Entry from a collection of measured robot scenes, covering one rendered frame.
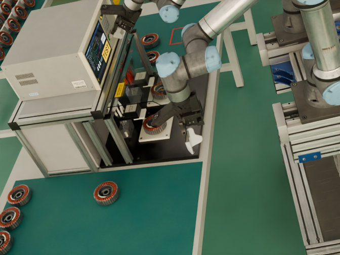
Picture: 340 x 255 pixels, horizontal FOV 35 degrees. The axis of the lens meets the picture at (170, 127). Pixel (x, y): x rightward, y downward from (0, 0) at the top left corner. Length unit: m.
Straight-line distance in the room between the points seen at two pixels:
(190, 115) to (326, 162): 1.34
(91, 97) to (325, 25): 1.07
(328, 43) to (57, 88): 1.20
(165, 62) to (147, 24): 1.74
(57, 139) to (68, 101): 0.19
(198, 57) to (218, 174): 1.73
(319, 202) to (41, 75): 1.47
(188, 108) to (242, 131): 1.77
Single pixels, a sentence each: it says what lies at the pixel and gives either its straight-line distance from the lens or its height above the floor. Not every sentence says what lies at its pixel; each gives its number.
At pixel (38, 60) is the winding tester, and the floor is 1.31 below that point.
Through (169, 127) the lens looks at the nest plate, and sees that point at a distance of 2.51.
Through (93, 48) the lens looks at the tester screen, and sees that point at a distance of 2.33.
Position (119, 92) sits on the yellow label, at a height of 1.07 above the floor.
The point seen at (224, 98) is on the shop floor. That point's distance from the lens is 3.78.
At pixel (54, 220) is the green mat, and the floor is 0.75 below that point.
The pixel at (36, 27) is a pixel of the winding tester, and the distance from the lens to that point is 2.56.
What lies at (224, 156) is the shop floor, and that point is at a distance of 3.39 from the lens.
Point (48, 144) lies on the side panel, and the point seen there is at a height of 0.95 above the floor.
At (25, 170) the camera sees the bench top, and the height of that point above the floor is 0.75.
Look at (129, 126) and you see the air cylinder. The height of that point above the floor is 0.81.
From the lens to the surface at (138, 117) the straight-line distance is 2.46.
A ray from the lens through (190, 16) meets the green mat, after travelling 3.28.
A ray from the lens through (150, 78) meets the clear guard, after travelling 2.35.
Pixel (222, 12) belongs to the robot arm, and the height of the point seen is 1.53.
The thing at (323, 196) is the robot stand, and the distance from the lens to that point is 2.81.
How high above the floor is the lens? 2.42
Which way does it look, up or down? 41 degrees down
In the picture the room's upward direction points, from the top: 22 degrees counter-clockwise
